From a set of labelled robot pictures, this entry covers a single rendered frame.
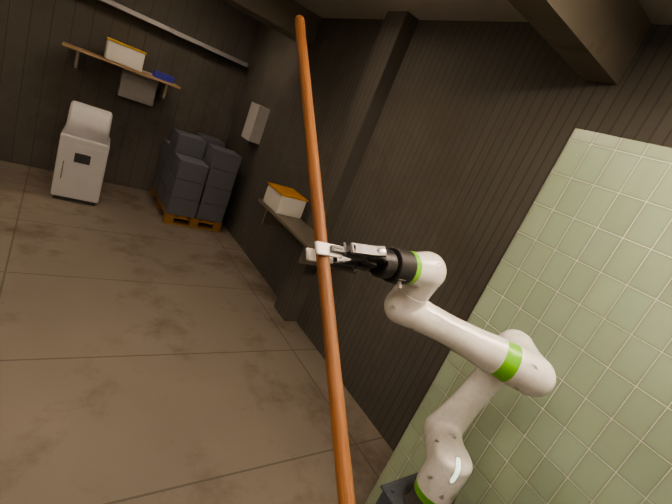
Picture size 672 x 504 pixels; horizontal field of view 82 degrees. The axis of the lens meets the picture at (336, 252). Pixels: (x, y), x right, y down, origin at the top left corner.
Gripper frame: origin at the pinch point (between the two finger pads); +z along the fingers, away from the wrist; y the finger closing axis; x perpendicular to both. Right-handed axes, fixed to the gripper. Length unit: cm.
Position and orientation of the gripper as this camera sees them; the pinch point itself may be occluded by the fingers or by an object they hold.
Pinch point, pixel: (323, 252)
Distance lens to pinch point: 88.5
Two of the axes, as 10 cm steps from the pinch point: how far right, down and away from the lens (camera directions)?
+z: -8.1, -1.5, -5.7
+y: -5.8, 3.8, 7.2
